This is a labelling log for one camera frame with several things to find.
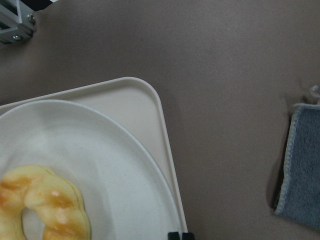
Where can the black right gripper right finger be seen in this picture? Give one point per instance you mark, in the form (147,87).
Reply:
(188,236)

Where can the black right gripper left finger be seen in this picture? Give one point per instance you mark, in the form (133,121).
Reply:
(173,236)

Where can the white plate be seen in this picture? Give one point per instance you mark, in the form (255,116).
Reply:
(126,195)

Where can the glazed twisted donut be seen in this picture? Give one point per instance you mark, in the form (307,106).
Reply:
(57,202)

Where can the cream rabbit tray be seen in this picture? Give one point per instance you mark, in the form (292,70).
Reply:
(135,105)

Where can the grey folded cloth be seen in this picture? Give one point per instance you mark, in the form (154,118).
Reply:
(299,196)

